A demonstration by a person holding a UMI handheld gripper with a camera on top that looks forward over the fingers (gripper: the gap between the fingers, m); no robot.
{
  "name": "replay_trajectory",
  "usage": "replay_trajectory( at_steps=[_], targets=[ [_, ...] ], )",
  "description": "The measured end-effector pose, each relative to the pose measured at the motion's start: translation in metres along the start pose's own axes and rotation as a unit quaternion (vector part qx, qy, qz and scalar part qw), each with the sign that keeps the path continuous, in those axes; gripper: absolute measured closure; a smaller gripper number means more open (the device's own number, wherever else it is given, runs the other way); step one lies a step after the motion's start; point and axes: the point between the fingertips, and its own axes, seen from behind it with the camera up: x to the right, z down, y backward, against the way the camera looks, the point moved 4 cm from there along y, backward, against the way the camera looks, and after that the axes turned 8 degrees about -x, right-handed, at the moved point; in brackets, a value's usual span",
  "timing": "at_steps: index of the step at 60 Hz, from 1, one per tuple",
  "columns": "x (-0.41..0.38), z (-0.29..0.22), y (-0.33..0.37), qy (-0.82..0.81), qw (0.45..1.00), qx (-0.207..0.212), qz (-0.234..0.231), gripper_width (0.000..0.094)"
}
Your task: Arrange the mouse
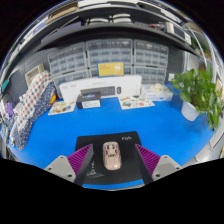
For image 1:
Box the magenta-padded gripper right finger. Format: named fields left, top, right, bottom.
left=134, top=143, right=183, bottom=185

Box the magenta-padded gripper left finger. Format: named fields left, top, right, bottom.
left=44, top=143, right=95, bottom=187

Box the black mouse pad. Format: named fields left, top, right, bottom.
left=73, top=130, right=145, bottom=186

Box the picture sticker sheet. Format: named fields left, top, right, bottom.
left=118, top=95, right=156, bottom=111
left=47, top=100, right=77, bottom=116

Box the green plant in white pot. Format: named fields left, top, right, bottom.
left=170, top=64, right=224, bottom=131

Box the patterned fabric bag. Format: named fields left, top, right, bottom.
left=9, top=70, right=57, bottom=152

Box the blue white tissue box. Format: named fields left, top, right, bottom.
left=139, top=83, right=174, bottom=103

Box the small black box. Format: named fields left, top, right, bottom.
left=75, top=91, right=102, bottom=110

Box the long white keyboard box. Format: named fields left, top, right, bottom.
left=58, top=74, right=143, bottom=103

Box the white mesh basket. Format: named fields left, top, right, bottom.
left=24, top=63, right=46, bottom=88

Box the yellow box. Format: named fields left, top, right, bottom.
left=97, top=61, right=125, bottom=78

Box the white metal shelf rack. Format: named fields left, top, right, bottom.
left=183, top=19, right=224, bottom=101

